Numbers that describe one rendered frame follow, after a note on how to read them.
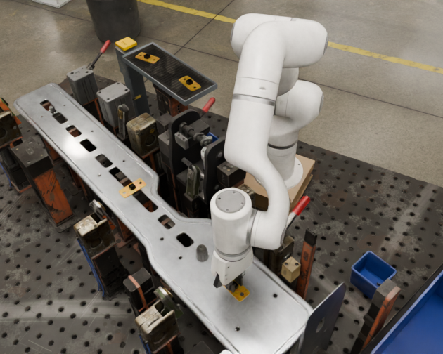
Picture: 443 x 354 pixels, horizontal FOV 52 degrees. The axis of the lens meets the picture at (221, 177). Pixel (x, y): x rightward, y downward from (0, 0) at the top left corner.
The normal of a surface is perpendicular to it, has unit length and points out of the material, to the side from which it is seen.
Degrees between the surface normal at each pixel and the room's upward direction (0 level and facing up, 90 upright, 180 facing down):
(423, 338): 0
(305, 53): 80
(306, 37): 58
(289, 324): 0
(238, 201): 2
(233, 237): 89
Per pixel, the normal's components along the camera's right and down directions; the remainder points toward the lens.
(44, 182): 0.66, 0.53
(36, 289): -0.04, -0.68
